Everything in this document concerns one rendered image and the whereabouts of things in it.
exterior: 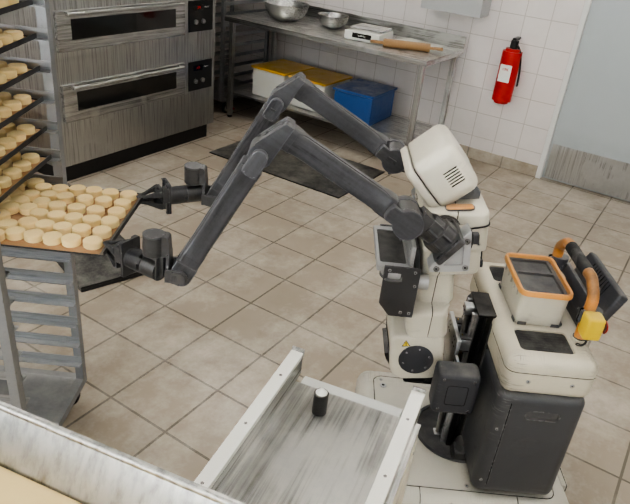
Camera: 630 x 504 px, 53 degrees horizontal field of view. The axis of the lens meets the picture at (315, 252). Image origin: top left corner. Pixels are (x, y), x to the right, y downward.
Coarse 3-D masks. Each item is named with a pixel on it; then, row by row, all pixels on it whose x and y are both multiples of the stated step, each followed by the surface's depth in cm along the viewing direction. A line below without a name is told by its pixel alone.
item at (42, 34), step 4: (0, 24) 178; (4, 24) 178; (4, 28) 179; (8, 28) 179; (12, 28) 179; (16, 28) 179; (20, 28) 179; (24, 28) 179; (28, 28) 179; (32, 28) 179; (36, 28) 179; (40, 28) 179; (44, 28) 179; (24, 32) 179; (28, 32) 179; (32, 32) 179; (36, 32) 179; (40, 32) 179; (44, 32) 179; (40, 36) 180; (44, 36) 180; (36, 40) 178; (40, 40) 178; (44, 40) 178
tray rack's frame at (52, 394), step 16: (0, 368) 241; (32, 368) 243; (0, 384) 234; (32, 384) 235; (48, 384) 236; (64, 384) 237; (80, 384) 238; (32, 400) 228; (48, 400) 229; (64, 400) 230; (48, 416) 222; (64, 416) 224
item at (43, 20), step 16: (48, 0) 177; (48, 16) 178; (48, 32) 180; (48, 48) 181; (48, 80) 186; (48, 112) 191; (64, 160) 200; (64, 176) 202; (64, 272) 218; (80, 320) 230; (80, 336) 232; (80, 352) 234; (80, 368) 238
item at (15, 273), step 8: (16, 272) 218; (24, 272) 218; (32, 272) 218; (40, 272) 218; (48, 272) 218; (56, 272) 218; (24, 280) 217; (32, 280) 217; (40, 280) 217; (48, 280) 218; (56, 280) 218; (64, 280) 219; (72, 280) 219
